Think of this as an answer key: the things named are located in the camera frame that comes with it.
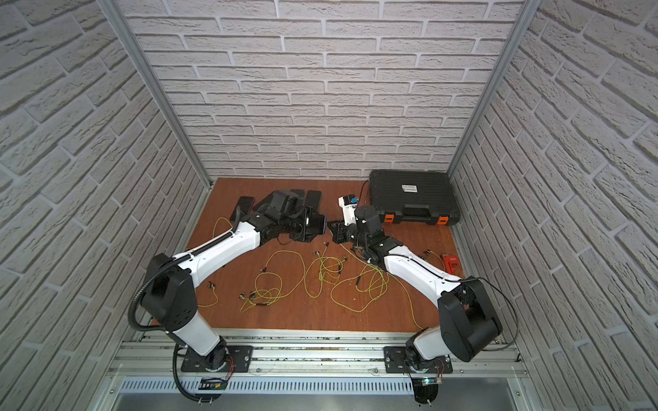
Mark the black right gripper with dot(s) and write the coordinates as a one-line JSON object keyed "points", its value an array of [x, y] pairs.
{"points": [[339, 228]]}

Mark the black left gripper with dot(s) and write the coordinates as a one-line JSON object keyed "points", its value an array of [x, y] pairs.
{"points": [[302, 226]]}

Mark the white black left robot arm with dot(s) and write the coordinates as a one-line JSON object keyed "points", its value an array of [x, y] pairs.
{"points": [[168, 293]]}

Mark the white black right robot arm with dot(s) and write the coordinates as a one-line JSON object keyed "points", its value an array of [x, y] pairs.
{"points": [[468, 319]]}

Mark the dark phone near case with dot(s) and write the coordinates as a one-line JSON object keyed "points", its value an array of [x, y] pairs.
{"points": [[313, 199]]}

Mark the black phone far left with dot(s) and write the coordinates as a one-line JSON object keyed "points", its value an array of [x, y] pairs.
{"points": [[242, 207]]}

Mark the black plastic tool case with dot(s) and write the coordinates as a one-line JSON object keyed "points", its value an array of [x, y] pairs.
{"points": [[413, 196]]}

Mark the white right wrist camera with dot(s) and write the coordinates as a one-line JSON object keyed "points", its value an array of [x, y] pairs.
{"points": [[348, 205]]}

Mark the red handle tool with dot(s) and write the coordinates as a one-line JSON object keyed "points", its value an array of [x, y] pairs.
{"points": [[450, 262]]}

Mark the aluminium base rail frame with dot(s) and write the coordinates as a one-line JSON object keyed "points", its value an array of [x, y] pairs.
{"points": [[286, 369]]}

